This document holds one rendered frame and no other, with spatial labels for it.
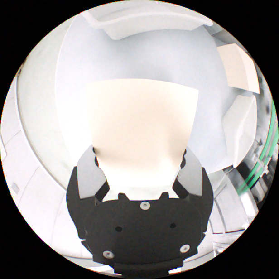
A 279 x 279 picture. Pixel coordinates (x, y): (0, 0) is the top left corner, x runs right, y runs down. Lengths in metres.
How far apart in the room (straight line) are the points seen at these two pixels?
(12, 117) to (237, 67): 3.62
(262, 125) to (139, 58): 0.57
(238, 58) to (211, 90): 0.14
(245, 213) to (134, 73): 0.72
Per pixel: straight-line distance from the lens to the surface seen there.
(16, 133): 3.23
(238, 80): 0.28
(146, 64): 0.17
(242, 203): 0.63
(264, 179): 0.93
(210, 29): 0.34
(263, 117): 0.56
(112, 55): 0.19
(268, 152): 0.62
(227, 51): 0.30
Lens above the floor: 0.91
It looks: 61 degrees down
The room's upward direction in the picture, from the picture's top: 177 degrees clockwise
